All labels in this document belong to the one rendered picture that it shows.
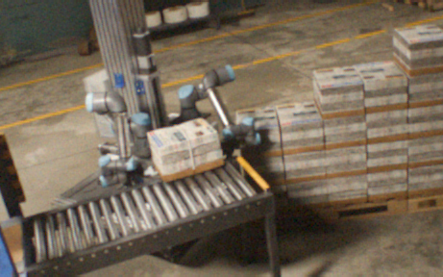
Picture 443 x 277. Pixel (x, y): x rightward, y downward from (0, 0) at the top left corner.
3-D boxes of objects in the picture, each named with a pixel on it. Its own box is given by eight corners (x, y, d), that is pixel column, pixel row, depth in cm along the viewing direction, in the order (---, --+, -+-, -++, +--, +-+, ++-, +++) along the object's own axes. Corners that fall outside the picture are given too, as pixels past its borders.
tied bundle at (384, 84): (352, 94, 401) (351, 64, 392) (392, 89, 400) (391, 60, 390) (364, 114, 367) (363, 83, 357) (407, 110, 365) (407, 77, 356)
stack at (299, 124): (248, 205, 442) (234, 110, 407) (393, 187, 435) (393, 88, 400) (251, 233, 407) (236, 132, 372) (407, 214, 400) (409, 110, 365)
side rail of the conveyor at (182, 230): (271, 208, 310) (269, 189, 305) (275, 213, 306) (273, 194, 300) (32, 285, 277) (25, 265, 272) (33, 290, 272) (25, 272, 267)
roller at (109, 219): (108, 203, 326) (106, 196, 324) (123, 245, 285) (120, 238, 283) (100, 206, 325) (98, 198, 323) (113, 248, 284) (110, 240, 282)
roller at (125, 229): (118, 200, 328) (116, 193, 326) (135, 241, 287) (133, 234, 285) (110, 203, 327) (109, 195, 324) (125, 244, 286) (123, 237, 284)
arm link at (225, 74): (188, 88, 411) (213, 67, 360) (206, 83, 416) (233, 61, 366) (194, 104, 410) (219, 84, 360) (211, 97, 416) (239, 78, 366)
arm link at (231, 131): (197, 71, 358) (230, 138, 346) (211, 66, 362) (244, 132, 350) (193, 79, 368) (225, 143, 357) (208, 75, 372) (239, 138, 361)
